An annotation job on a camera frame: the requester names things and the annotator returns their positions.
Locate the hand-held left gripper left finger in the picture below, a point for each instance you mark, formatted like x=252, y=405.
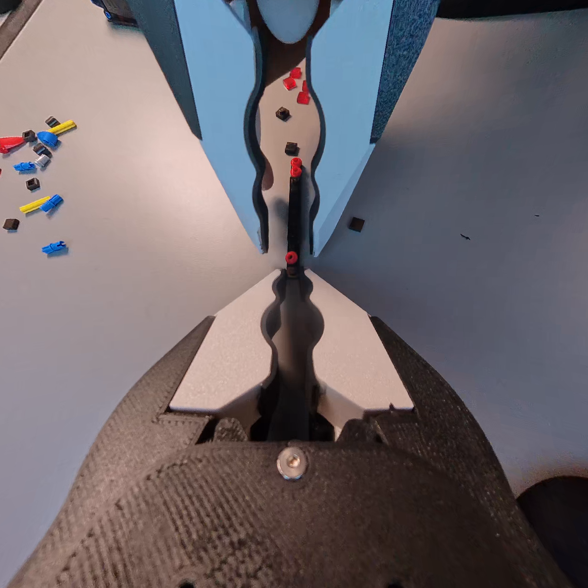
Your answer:
x=220, y=367

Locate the black chair seat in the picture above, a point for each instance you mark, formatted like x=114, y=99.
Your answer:
x=560, y=528

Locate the small black square lego tile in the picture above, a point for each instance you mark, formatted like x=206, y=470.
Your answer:
x=356, y=223
x=10, y=224

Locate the black chair armrest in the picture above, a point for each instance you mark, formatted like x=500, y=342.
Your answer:
x=505, y=7

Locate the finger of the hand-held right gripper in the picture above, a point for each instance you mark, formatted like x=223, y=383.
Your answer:
x=353, y=92
x=216, y=92

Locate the grey lego connector piece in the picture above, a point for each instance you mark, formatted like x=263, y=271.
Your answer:
x=42, y=160

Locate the blue curved lego slope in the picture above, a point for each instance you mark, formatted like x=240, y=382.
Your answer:
x=47, y=138

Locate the blue lego pin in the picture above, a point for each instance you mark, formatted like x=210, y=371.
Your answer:
x=24, y=166
x=51, y=202
x=54, y=248

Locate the red black lego car model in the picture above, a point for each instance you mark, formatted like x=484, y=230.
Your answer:
x=117, y=13

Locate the black lego connector piece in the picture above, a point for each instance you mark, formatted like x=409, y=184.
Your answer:
x=52, y=121
x=41, y=149

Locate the small black studded lego piece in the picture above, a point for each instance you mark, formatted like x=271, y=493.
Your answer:
x=282, y=113
x=291, y=148

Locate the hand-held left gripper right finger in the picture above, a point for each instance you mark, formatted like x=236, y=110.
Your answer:
x=363, y=367

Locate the black hollow square lego piece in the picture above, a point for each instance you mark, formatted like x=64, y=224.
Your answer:
x=32, y=184
x=28, y=135

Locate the long black lego plate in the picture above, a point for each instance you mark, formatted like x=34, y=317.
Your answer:
x=294, y=216

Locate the red lego wedge piece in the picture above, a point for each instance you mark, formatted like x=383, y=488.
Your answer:
x=9, y=143

